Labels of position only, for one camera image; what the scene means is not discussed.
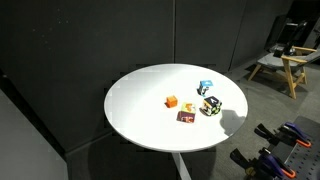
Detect wooden armchair grey seat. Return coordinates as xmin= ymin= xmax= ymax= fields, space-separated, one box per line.
xmin=247 ymin=46 xmax=320 ymax=100

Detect white table leg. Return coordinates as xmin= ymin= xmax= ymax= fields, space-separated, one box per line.
xmin=171 ymin=152 xmax=193 ymax=180

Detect blue topped picture block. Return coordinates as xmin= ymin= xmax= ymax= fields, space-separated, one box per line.
xmin=197 ymin=79 xmax=215 ymax=98

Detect black white letter A block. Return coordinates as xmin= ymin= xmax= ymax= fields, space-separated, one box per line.
xmin=201 ymin=95 xmax=223 ymax=117

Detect shiny plastic bag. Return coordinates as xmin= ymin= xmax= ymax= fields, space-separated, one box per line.
xmin=272 ymin=43 xmax=297 ymax=57

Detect purple clamp orange tips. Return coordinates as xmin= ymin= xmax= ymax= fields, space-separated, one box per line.
xmin=229 ymin=147 xmax=298 ymax=180
xmin=254 ymin=121 xmax=313 ymax=150

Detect small orange cube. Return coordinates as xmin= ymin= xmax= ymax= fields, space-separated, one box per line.
xmin=165 ymin=95 xmax=179 ymax=109

